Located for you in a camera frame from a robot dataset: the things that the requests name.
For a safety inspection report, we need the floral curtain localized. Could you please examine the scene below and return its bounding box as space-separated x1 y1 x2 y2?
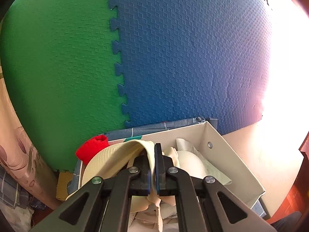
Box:
0 60 61 209

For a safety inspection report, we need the green foam mat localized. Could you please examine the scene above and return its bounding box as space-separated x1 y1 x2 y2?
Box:
0 0 132 172

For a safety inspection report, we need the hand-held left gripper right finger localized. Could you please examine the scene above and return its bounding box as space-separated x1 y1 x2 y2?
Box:
154 143 276 232

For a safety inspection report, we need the plaid blanket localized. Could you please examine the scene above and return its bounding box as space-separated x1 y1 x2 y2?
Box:
0 167 46 209

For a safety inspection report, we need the beige underwear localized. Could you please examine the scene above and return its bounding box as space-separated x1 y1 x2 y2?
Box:
130 147 179 232

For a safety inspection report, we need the light grey cap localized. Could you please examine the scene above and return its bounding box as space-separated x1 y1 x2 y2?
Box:
174 138 210 177

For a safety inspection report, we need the blue checked cloth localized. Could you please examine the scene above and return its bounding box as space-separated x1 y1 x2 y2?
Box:
66 117 267 219

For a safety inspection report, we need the white crumpled plastic sheet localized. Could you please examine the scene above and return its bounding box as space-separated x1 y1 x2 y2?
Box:
0 205 34 232

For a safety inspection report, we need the white shoe box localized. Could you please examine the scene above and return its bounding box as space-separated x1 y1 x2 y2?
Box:
77 121 266 232

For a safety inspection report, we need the yellow cardboard box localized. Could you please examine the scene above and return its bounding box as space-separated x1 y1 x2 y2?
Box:
56 171 75 201

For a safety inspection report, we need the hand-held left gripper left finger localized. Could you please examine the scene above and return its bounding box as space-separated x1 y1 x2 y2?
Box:
30 150 155 232

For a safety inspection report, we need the cream hat with red pompom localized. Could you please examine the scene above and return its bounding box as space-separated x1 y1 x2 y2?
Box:
66 139 157 201

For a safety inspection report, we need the blue foam mat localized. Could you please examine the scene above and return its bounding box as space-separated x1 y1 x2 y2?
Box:
109 0 273 136

